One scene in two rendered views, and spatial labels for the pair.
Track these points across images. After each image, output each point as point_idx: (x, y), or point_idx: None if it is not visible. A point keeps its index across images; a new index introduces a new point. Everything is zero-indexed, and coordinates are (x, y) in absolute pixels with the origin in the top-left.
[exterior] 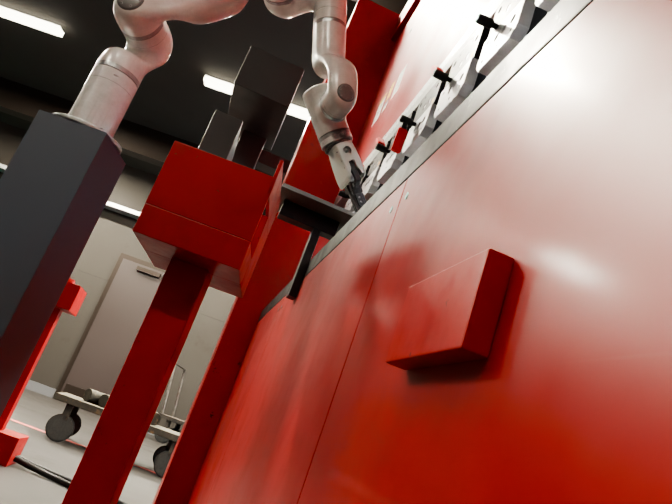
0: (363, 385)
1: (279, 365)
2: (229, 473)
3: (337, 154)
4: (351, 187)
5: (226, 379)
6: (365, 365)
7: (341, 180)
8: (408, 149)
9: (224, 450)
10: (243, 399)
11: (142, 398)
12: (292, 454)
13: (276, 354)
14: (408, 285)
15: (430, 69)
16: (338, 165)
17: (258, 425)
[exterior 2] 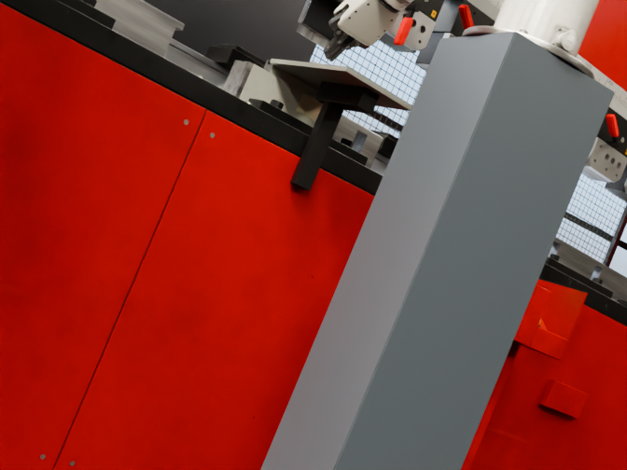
0: (509, 395)
1: (321, 291)
2: (216, 378)
3: (389, 21)
4: (354, 45)
5: None
6: (508, 385)
7: (356, 33)
8: (392, 34)
9: (96, 323)
10: (120, 249)
11: None
12: None
13: (285, 258)
14: (536, 362)
15: (466, 8)
16: (376, 27)
17: (304, 349)
